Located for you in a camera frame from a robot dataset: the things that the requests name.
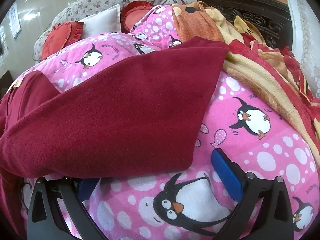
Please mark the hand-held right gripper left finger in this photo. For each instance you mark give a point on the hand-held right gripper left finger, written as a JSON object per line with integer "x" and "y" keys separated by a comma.
{"x": 86, "y": 188}

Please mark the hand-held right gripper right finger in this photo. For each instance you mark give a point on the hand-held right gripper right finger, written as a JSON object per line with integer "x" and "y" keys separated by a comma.
{"x": 226, "y": 175}

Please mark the maroon fleece garment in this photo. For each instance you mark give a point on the maroon fleece garment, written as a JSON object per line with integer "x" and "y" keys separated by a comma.
{"x": 112, "y": 117}

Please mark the pink penguin print blanket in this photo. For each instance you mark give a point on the pink penguin print blanket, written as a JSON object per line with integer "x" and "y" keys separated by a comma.
{"x": 250, "y": 155}

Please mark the red and yellow blanket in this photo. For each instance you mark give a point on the red and yellow blanket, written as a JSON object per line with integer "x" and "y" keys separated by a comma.
{"x": 270, "y": 65}

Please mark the dark wooden side table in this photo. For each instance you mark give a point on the dark wooden side table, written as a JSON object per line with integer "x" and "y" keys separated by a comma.
{"x": 4, "y": 85}

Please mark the red heart cushion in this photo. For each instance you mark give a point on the red heart cushion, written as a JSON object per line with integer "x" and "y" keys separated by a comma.
{"x": 132, "y": 15}
{"x": 57, "y": 38}

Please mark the white lace curtain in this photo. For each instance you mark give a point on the white lace curtain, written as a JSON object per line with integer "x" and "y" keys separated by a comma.
{"x": 305, "y": 42}

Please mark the dark carved wooden cabinet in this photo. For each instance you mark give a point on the dark carved wooden cabinet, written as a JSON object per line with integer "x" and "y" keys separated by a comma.
{"x": 262, "y": 20}

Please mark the white pillow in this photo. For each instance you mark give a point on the white pillow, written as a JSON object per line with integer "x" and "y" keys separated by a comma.
{"x": 100, "y": 22}

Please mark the wall calendar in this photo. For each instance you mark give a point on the wall calendar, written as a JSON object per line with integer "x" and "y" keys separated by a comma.
{"x": 15, "y": 22}

